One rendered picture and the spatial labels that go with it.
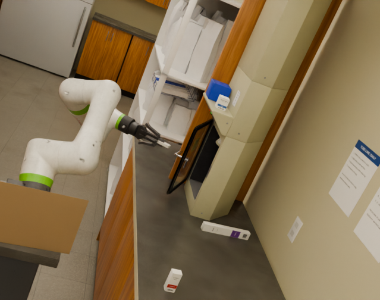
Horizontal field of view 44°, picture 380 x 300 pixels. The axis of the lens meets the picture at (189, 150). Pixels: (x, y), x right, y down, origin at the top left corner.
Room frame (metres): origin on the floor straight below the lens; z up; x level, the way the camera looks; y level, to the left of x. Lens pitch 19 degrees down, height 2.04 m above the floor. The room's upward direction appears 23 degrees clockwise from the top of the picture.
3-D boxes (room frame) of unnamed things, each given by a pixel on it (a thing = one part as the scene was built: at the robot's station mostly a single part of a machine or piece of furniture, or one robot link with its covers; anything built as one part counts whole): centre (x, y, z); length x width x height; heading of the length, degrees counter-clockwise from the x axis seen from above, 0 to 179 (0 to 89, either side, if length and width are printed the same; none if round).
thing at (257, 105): (2.45, -0.22, 1.33); 0.32 x 0.25 x 0.77; 15
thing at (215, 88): (2.49, -0.02, 1.56); 0.10 x 0.10 x 0.09; 15
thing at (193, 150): (2.41, -0.01, 1.19); 0.30 x 0.01 x 0.40; 167
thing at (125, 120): (2.44, 0.37, 1.20); 0.12 x 0.06 x 0.09; 168
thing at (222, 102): (2.34, -0.06, 1.54); 0.05 x 0.05 x 0.06; 10
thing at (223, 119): (2.40, -0.04, 1.46); 0.32 x 0.12 x 0.10; 15
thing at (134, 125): (2.43, 0.29, 1.20); 0.09 x 0.07 x 0.08; 78
